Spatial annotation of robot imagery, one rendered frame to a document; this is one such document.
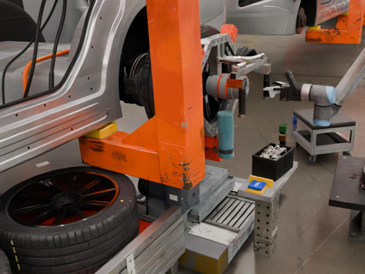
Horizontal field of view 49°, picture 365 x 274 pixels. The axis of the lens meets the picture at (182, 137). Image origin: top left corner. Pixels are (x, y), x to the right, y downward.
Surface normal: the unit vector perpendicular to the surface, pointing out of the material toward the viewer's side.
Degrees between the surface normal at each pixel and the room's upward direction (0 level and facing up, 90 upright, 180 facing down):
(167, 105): 90
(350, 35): 90
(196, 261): 90
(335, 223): 0
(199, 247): 0
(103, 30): 90
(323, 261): 0
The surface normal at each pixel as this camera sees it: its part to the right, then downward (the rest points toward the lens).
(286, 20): 0.44, 0.44
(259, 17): -0.04, 0.50
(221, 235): -0.05, -0.93
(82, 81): 0.85, 0.15
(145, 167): -0.53, 0.34
